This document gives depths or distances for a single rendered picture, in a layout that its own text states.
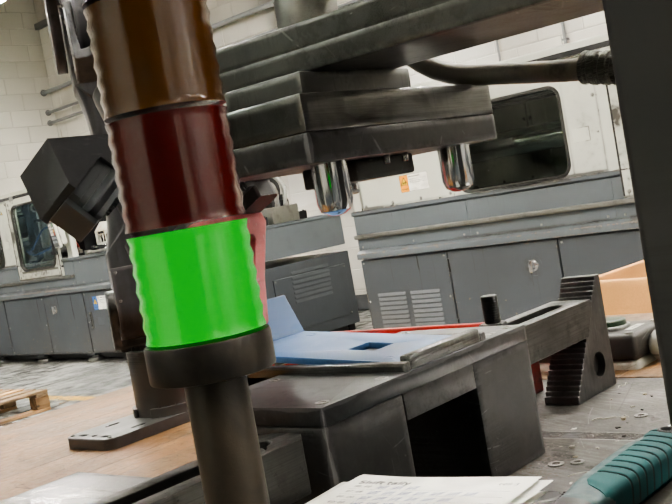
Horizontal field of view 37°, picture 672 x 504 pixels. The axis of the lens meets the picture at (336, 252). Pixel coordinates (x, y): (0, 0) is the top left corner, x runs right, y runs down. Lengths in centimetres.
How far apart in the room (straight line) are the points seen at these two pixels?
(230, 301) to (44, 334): 990
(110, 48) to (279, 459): 24
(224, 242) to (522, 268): 566
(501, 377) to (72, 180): 29
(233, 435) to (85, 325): 922
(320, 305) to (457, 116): 726
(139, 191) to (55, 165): 35
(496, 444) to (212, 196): 36
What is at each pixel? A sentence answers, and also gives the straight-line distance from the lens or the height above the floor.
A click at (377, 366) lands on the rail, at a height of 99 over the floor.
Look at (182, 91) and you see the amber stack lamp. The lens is 30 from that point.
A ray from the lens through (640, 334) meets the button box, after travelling 90.
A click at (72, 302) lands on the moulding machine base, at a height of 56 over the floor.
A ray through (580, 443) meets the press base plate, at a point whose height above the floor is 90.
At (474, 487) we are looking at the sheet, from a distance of 46.
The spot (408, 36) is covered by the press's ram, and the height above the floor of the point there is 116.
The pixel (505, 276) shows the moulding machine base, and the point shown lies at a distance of 603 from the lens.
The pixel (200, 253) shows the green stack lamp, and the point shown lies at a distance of 30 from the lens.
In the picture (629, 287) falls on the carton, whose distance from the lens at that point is 295.
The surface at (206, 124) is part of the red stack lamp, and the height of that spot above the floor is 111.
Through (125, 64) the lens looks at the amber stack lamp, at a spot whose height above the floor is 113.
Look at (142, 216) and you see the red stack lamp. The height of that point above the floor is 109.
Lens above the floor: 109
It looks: 3 degrees down
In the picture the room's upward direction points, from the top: 10 degrees counter-clockwise
